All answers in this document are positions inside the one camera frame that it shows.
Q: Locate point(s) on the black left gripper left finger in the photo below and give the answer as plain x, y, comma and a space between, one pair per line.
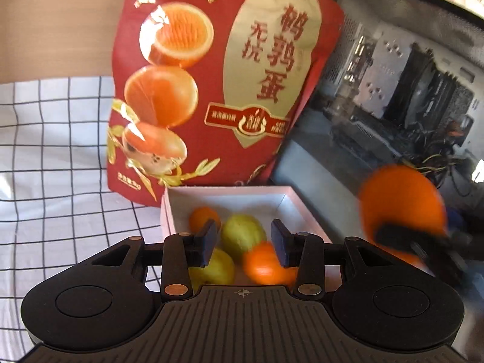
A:
181, 253

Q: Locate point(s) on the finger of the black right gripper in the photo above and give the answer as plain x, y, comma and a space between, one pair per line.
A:
429, 248

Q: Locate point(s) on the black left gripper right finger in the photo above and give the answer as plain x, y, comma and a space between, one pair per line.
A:
306, 252

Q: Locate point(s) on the yellow green pear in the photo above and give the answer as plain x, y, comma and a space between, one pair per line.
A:
219, 271

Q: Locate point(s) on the yellow green lemon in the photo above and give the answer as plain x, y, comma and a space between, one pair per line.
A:
241, 233

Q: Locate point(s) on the large navel orange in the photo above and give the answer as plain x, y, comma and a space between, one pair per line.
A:
398, 194

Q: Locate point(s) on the small mandarin in box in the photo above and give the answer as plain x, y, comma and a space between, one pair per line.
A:
200, 216

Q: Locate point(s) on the pink white gift box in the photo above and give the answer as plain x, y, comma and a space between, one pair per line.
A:
265, 203

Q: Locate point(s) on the white black checkered tablecloth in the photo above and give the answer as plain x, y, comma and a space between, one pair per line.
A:
56, 208

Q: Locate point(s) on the glass panel computer case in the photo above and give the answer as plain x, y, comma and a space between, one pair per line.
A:
404, 85

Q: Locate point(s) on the red quail egg snack bag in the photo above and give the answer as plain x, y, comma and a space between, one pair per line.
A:
207, 90

